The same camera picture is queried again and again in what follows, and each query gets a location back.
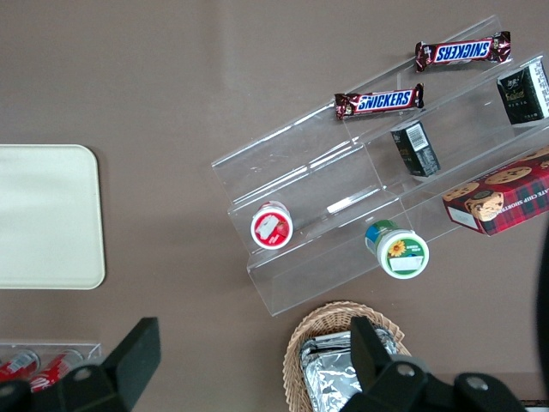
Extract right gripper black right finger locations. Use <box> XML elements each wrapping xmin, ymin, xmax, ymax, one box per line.
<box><xmin>349</xmin><ymin>315</ymin><xmax>431</xmax><ymax>397</ymax></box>

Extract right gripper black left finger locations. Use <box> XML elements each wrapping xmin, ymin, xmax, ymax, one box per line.
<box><xmin>55</xmin><ymin>316</ymin><xmax>163</xmax><ymax>412</ymax></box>

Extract oval tan wicker basket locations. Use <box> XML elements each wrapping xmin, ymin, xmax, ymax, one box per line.
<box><xmin>282</xmin><ymin>301</ymin><xmax>413</xmax><ymax>412</ymax></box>

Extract beige plastic tray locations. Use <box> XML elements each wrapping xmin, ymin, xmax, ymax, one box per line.
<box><xmin>0</xmin><ymin>144</ymin><xmax>106</xmax><ymax>290</ymax></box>

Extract clear acrylic bottle rack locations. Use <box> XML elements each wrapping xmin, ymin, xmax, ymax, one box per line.
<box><xmin>0</xmin><ymin>341</ymin><xmax>104</xmax><ymax>390</ymax></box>

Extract silver foil packets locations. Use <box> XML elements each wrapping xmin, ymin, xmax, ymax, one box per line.
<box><xmin>299</xmin><ymin>328</ymin><xmax>403</xmax><ymax>412</ymax></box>

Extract red cola bottle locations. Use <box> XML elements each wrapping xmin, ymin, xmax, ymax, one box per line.
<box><xmin>0</xmin><ymin>349</ymin><xmax>42</xmax><ymax>384</ymax></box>
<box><xmin>28</xmin><ymin>349</ymin><xmax>85</xmax><ymax>394</ymax></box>

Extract green lidded cup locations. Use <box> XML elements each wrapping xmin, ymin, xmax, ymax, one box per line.
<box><xmin>365</xmin><ymin>219</ymin><xmax>431</xmax><ymax>279</ymax></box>

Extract red lidded cup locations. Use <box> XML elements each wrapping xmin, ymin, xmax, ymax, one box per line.
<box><xmin>250</xmin><ymin>200</ymin><xmax>295</xmax><ymax>250</ymax></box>

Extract clear acrylic stepped riser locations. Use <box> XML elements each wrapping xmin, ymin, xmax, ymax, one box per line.
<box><xmin>210</xmin><ymin>15</ymin><xmax>549</xmax><ymax>318</ymax></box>

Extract red tartan cookie box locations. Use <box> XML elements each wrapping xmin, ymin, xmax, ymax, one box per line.
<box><xmin>442</xmin><ymin>145</ymin><xmax>549</xmax><ymax>236</ymax></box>

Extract small black box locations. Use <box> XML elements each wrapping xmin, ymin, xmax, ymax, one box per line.
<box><xmin>496</xmin><ymin>58</ymin><xmax>549</xmax><ymax>126</ymax></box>
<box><xmin>389</xmin><ymin>120</ymin><xmax>442</xmax><ymax>178</ymax></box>

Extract Snickers chocolate bar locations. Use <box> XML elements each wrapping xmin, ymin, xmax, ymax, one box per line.
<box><xmin>334</xmin><ymin>82</ymin><xmax>425</xmax><ymax>123</ymax></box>
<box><xmin>414</xmin><ymin>30</ymin><xmax>512</xmax><ymax>73</ymax></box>

